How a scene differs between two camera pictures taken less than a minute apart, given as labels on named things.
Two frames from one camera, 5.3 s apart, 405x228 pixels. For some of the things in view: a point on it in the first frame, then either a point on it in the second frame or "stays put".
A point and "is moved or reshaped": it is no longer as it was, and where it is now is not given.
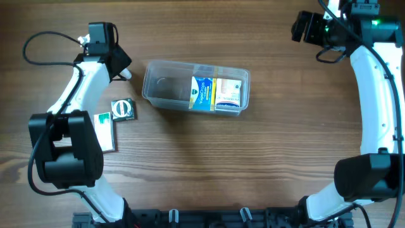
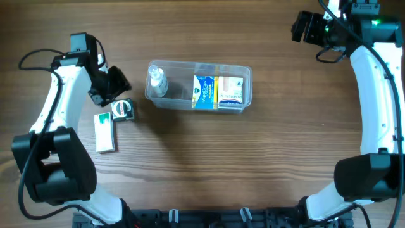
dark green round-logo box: [123, 109] stays put
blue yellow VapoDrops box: [202, 94] stays put
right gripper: [309, 26] stays put
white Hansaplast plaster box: [228, 94] is moved or reshaped
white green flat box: [104, 128] stays put
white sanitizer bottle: [126, 73] → [158, 84]
